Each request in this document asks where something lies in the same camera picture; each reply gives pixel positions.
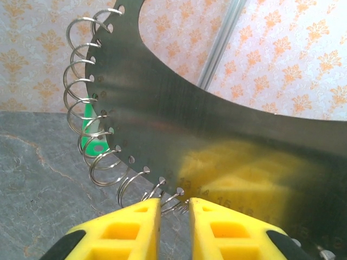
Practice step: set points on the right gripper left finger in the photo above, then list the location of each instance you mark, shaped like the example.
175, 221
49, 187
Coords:
127, 243

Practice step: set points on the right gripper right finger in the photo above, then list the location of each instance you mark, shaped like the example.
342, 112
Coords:
206, 243

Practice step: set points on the green key tag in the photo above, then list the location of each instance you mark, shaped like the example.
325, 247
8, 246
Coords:
90, 130

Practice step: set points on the aluminium corner post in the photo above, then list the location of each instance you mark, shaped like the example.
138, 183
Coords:
217, 51

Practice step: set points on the steel keyring plate with rings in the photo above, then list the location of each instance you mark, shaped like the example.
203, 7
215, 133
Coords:
162, 108

